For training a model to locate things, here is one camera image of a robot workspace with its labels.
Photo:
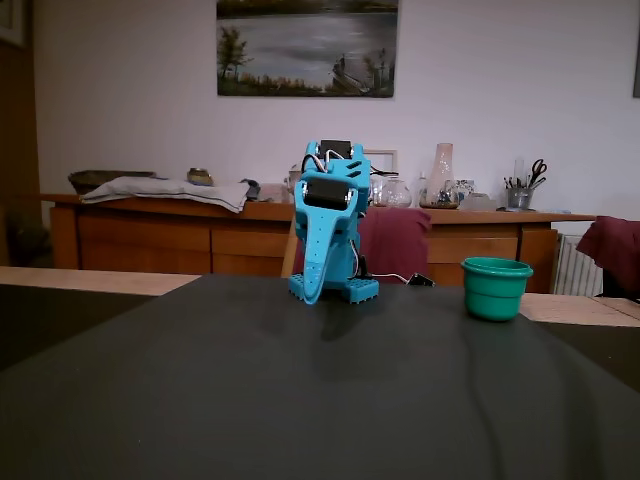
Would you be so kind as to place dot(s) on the dark shallow bowl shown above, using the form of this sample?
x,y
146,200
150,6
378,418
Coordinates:
x,y
95,177

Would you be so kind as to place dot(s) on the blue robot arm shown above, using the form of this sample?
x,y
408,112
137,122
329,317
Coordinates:
x,y
362,292

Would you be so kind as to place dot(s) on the lake landscape painting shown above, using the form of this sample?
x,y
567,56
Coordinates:
x,y
300,50

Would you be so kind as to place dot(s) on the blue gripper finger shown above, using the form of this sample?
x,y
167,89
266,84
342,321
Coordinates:
x,y
317,250

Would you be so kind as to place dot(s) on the blue white mug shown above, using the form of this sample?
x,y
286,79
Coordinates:
x,y
465,189

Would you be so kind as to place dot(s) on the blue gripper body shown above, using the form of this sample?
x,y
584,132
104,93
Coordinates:
x,y
323,194

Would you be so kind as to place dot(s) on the white radiator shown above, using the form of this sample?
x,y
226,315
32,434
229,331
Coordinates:
x,y
567,267

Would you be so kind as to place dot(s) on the wooden sideboard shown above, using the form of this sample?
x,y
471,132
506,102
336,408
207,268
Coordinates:
x,y
150,240

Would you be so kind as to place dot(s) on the white soup tureen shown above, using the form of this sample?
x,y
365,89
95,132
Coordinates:
x,y
292,180

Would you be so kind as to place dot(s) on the white picture frame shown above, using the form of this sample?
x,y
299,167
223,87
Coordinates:
x,y
389,160

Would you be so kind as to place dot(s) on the wooden chair frame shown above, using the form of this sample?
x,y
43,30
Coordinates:
x,y
287,255

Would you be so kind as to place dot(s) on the dark table cloth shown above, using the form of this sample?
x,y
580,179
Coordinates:
x,y
250,390

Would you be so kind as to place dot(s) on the small ceramic jar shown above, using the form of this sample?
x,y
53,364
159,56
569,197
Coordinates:
x,y
200,176

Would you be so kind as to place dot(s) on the metal pen cup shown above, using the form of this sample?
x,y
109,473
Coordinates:
x,y
520,199

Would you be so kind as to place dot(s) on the maroon covered chair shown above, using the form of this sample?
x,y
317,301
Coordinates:
x,y
617,250

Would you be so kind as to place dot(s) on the green plastic cup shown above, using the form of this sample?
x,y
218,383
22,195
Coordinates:
x,y
495,295

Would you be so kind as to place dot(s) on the folded grey towel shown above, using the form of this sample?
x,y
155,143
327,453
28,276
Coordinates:
x,y
165,192

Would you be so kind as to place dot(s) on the pink glass vase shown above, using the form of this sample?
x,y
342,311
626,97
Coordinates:
x,y
442,175

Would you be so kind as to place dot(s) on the round glass bowl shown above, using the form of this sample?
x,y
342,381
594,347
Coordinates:
x,y
398,195

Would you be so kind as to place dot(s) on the small glass bottle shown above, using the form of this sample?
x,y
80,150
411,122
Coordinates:
x,y
421,187

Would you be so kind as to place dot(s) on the dark red cloth chair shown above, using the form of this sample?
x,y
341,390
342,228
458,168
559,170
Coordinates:
x,y
395,245

